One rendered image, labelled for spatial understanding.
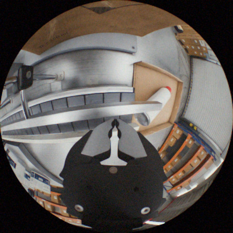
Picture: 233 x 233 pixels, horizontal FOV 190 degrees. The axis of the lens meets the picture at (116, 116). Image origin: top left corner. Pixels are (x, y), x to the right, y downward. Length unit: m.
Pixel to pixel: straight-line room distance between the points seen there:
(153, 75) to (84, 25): 0.25
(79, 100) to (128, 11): 0.20
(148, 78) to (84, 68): 0.20
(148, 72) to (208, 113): 3.37
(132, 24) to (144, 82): 0.19
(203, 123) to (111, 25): 3.53
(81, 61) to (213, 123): 3.65
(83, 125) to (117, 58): 0.20
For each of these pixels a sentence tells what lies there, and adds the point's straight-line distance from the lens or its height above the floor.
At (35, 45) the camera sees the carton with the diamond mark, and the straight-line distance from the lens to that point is 0.21.
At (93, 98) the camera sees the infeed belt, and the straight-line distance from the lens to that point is 0.16.
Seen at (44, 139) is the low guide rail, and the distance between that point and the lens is 0.20.
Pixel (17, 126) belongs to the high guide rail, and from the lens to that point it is 0.15.
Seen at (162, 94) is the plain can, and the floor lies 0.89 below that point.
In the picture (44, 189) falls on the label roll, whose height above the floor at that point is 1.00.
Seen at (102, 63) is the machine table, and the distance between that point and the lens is 0.21.
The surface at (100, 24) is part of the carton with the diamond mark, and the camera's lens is 0.20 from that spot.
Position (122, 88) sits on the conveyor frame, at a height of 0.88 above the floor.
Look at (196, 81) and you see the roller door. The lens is 3.80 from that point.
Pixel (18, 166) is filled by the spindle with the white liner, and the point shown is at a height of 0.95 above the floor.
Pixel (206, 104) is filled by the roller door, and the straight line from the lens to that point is 3.55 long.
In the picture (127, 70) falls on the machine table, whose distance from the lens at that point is 0.23.
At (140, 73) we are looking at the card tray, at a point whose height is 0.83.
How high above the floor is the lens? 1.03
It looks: 56 degrees down
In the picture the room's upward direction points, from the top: 143 degrees clockwise
